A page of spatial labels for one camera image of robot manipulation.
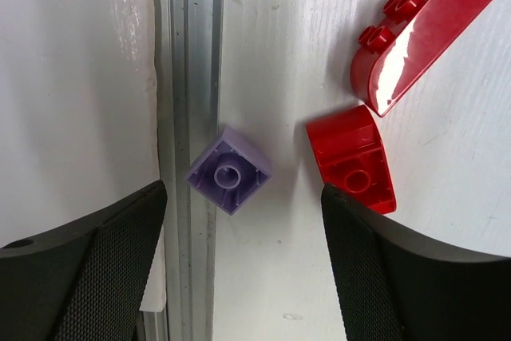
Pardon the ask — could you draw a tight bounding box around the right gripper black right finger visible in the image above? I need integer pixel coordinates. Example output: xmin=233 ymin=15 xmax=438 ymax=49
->
xmin=321 ymin=184 xmax=510 ymax=340

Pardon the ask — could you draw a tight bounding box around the red lego brick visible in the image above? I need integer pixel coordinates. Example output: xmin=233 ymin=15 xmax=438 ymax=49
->
xmin=306 ymin=105 xmax=397 ymax=215
xmin=350 ymin=0 xmax=493 ymax=117

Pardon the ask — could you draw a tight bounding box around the lavender small lego brick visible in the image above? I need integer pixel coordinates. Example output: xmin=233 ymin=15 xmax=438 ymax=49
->
xmin=184 ymin=125 xmax=272 ymax=216

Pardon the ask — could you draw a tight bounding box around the aluminium table edge rail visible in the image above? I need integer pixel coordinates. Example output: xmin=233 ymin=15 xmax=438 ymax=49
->
xmin=145 ymin=0 xmax=224 ymax=340

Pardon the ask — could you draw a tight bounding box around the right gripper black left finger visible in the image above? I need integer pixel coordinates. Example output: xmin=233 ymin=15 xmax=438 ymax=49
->
xmin=1 ymin=180 xmax=167 ymax=340

